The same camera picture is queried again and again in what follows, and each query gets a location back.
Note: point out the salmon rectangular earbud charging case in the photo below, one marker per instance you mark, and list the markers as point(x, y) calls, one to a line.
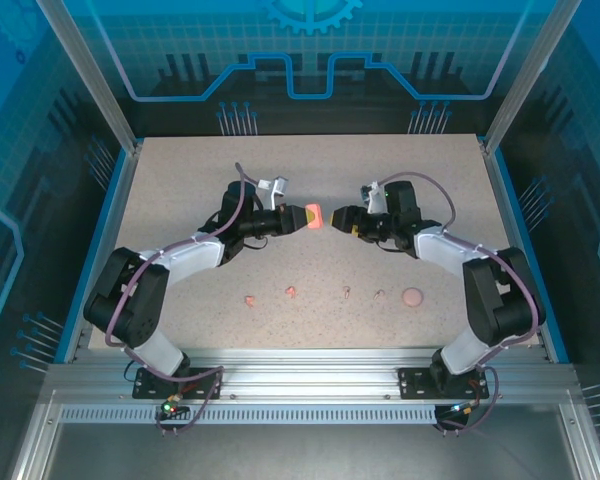
point(319, 220)

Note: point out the pink stemmed earbud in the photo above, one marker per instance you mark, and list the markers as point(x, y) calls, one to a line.
point(291, 292)
point(250, 301)

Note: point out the pink round earbud charging case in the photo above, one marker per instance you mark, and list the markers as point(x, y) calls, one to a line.
point(412, 296)

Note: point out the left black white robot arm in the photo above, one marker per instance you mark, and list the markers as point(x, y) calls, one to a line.
point(140, 300)

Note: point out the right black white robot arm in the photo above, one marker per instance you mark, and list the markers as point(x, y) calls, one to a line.
point(490, 290)

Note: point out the steel bottom panel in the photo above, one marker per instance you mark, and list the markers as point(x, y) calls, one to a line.
point(305, 450)

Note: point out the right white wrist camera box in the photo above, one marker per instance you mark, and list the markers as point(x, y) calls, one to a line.
point(375, 197)

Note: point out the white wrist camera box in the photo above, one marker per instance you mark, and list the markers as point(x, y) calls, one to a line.
point(275, 192)
point(375, 197)

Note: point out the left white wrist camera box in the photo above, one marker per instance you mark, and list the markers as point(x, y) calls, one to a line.
point(275, 192)

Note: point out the aluminium table side rail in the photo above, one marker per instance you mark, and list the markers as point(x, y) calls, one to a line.
point(120, 200)
point(505, 210)

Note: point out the aluminium mounting rail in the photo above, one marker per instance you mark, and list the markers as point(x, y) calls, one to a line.
point(310, 375)

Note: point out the aluminium frame post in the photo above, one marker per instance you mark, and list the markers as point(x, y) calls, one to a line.
point(97, 85)
point(525, 85)

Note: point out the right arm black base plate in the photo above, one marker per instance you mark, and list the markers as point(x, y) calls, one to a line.
point(415, 382)

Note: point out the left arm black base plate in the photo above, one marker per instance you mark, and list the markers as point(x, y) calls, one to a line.
point(150, 387)

